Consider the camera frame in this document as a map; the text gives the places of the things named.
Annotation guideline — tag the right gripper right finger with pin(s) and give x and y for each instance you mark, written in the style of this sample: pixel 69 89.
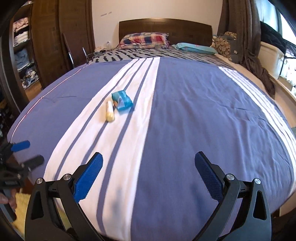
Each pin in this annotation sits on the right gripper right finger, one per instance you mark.
pixel 253 220

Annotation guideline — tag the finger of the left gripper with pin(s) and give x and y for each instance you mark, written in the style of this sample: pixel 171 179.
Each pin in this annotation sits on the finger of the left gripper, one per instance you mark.
pixel 7 149
pixel 28 165

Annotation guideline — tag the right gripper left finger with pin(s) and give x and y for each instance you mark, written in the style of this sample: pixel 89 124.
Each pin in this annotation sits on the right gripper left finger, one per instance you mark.
pixel 54 212

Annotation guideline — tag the cream white tube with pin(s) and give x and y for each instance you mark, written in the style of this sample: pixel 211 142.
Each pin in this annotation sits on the cream white tube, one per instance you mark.
pixel 110 117

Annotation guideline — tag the teal snack wrapper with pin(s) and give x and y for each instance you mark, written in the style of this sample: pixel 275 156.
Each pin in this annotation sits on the teal snack wrapper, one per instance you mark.
pixel 121 100

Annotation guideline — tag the person's left hand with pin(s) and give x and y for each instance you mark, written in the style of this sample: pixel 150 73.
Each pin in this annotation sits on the person's left hand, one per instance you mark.
pixel 9 200

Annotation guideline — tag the yellow fluffy rug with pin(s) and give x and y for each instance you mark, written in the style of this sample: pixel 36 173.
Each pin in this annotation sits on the yellow fluffy rug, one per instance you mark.
pixel 22 201

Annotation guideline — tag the blue white striped bedspread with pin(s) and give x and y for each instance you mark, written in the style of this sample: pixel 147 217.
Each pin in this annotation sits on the blue white striped bedspread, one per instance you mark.
pixel 148 187

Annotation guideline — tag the dark wooden wardrobe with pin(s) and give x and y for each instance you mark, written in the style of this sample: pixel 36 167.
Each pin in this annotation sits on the dark wooden wardrobe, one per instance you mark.
pixel 47 35

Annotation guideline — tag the black zebra pattern blanket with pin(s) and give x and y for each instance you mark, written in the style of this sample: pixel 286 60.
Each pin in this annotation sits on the black zebra pattern blanket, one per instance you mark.
pixel 116 55

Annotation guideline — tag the white storage box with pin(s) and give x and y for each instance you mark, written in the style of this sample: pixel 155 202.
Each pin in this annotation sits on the white storage box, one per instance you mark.
pixel 271 58

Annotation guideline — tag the plaid red blue pillow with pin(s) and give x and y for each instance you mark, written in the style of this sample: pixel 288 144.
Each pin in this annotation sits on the plaid red blue pillow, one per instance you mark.
pixel 144 40

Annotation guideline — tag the black metal rack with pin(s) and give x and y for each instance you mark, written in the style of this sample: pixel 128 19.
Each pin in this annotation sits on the black metal rack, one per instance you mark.
pixel 287 70

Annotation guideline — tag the brown patterned cushion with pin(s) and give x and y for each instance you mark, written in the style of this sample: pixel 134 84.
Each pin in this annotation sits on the brown patterned cushion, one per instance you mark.
pixel 227 46

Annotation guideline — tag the teal pillow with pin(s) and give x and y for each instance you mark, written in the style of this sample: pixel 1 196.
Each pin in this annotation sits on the teal pillow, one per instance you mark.
pixel 195 48

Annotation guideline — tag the black jacket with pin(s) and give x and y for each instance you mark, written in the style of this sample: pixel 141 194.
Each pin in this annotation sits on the black jacket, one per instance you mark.
pixel 272 37

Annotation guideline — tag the dark wooden headboard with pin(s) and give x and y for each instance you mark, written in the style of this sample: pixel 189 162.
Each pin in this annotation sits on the dark wooden headboard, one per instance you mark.
pixel 178 30

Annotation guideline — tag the brown curtain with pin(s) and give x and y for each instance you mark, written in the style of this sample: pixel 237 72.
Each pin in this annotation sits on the brown curtain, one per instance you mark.
pixel 241 17

